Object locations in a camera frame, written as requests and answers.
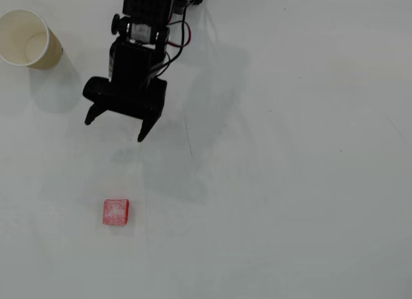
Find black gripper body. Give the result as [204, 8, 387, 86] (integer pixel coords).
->
[82, 40, 169, 119]

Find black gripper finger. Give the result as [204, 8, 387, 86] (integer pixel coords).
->
[84, 100, 108, 126]
[137, 114, 161, 143]

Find red cube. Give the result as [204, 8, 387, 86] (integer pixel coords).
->
[102, 198, 130, 227]

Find beige paper cup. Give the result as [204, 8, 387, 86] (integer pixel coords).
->
[0, 8, 64, 70]

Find black cable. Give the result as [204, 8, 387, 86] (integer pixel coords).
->
[141, 5, 188, 87]

